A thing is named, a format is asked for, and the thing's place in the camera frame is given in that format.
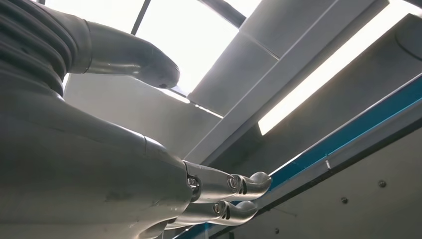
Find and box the long ceiling light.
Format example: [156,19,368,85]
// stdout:
[257,0,422,136]

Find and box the dark window frame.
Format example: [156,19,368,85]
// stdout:
[130,0,264,35]

